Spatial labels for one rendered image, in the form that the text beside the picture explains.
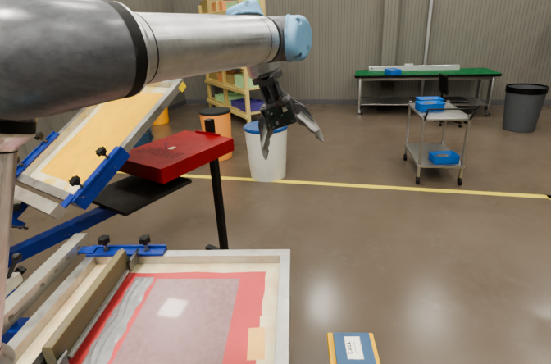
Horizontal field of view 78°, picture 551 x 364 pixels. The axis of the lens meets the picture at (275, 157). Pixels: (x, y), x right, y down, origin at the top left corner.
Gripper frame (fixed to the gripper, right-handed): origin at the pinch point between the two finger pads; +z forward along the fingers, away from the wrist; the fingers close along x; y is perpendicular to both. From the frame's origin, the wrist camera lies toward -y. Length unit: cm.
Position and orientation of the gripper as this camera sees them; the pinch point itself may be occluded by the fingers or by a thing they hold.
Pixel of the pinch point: (294, 150)
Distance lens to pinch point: 85.5
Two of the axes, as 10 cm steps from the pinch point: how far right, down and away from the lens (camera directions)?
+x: 9.4, -3.0, -1.6
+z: 3.4, 8.9, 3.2
